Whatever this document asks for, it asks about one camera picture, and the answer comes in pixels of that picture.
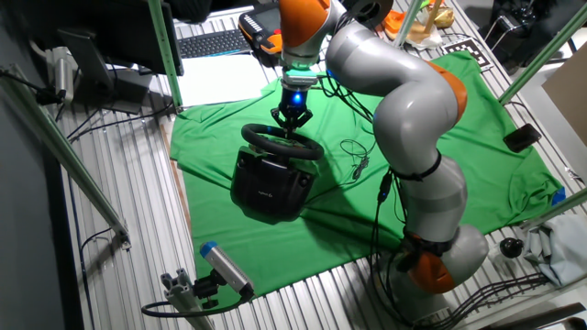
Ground black chair with metal frame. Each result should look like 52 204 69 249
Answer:
481 0 587 70

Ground black floor cables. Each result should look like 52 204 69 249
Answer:
430 272 551 329

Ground black camera ball mount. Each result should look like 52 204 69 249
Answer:
192 269 228 309

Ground white wrapper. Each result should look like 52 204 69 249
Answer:
405 17 444 50

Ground black wheel base housing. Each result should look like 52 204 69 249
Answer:
230 146 318 219

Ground green cloth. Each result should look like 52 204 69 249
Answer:
169 49 566 298

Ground wooden stick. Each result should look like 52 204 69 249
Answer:
424 0 444 36

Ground brown cardboard sheet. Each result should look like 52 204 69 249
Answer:
541 54 587 148

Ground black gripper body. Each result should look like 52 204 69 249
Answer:
278 85 309 119

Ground black racing steering wheel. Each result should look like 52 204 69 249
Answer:
240 122 326 161

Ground brown wooden board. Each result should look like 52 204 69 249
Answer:
159 123 194 235

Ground orange item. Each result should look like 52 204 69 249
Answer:
383 9 409 40

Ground orange and black teach pendant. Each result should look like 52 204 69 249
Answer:
238 3 285 57

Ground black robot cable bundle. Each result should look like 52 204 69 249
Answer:
318 72 455 327

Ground thin black wheel cable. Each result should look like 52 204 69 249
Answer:
305 138 373 203

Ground golden wrapped item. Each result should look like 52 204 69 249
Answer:
433 6 455 29

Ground black cable with plug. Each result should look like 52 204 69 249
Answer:
0 68 65 105

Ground black and white marker tag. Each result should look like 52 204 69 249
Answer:
441 37 494 72

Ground black keyboard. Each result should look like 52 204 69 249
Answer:
176 28 253 60

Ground green metal frame beam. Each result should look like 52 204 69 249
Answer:
147 0 183 111
498 2 587 105
393 0 424 48
520 187 587 230
0 63 133 251

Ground aluminium profile stub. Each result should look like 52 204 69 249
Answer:
160 268 216 330

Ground black camera cable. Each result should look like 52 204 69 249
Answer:
140 292 251 319

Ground black monitor cables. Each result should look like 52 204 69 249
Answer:
66 103 173 141

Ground silver cylindrical camera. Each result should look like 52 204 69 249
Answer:
50 45 77 105

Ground silver camera with blue cap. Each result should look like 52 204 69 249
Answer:
199 240 256 299

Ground grey cloth bundle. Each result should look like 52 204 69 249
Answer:
522 214 587 288

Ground black round knob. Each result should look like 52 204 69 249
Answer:
498 236 525 259

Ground black flat phone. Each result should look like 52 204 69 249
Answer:
503 122 543 154

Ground thin black floor cable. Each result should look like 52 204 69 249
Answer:
67 178 114 330

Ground white sheet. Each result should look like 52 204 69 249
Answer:
176 53 271 109

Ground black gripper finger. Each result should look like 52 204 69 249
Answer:
270 107 290 138
289 109 315 138

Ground black monitor with stand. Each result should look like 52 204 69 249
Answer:
27 0 185 116

